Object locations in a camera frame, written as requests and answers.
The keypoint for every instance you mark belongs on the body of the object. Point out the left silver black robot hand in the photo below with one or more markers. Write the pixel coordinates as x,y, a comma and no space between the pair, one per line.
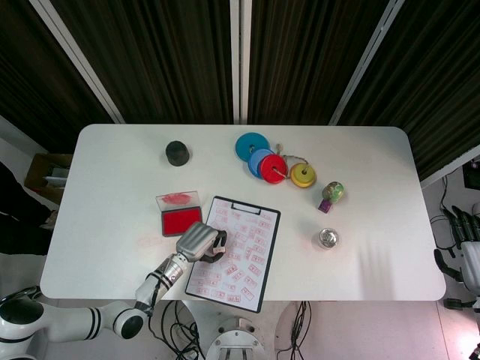
195,242

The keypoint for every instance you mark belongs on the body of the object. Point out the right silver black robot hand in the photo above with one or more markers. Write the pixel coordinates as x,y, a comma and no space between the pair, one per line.
473,262

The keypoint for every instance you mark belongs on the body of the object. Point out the small red white stamp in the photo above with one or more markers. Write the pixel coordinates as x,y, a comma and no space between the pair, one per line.
219,248

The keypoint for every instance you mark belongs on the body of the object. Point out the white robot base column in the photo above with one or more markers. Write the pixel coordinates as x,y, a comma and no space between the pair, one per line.
234,339

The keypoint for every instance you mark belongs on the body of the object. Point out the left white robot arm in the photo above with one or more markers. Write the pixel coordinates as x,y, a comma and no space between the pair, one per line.
165,272

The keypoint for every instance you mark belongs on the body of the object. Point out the red ink pad case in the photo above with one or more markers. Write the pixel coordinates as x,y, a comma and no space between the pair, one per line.
176,221

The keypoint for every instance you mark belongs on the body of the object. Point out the black clipboard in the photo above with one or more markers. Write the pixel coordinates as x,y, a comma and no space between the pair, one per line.
269,262

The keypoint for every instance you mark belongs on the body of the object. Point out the white red-stamped paper sheet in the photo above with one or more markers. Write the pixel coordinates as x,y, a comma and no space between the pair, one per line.
247,270

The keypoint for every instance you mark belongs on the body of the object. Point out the black faceted cup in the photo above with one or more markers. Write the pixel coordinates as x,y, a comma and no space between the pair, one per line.
177,153

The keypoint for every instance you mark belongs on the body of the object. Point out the blue wooden disc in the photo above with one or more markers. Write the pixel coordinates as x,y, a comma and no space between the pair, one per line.
255,165

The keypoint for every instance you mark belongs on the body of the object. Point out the red wooden disc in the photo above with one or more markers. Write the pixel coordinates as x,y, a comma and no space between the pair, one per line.
272,173

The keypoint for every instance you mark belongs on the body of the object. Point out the teal wooden disc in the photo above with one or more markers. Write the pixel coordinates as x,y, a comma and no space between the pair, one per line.
249,144

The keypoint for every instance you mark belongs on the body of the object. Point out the yellow wooden disc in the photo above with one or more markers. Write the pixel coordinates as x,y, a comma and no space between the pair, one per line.
293,178

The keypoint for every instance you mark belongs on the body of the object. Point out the small yellow-green wooden disc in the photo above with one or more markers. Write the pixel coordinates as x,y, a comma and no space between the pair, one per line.
300,177

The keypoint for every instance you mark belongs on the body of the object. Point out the clear jar of paper clips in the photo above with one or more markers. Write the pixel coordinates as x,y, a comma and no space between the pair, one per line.
327,240

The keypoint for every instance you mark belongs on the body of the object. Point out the colourful bottle with purple cap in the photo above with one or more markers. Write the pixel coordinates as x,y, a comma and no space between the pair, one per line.
333,191

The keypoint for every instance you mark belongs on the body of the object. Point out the brown cardboard box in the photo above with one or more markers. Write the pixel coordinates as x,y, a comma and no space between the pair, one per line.
37,168

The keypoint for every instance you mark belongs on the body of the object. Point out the person in black clothing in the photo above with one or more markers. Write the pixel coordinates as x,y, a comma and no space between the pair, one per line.
18,217

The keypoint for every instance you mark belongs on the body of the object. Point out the dark pleated curtain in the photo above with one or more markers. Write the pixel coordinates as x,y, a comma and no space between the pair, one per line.
168,56

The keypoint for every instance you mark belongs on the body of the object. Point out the white frame bar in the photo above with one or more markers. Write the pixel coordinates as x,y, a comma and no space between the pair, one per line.
450,165

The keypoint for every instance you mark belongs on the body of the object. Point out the white frame post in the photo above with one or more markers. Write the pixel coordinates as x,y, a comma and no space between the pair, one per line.
240,56
369,56
76,56

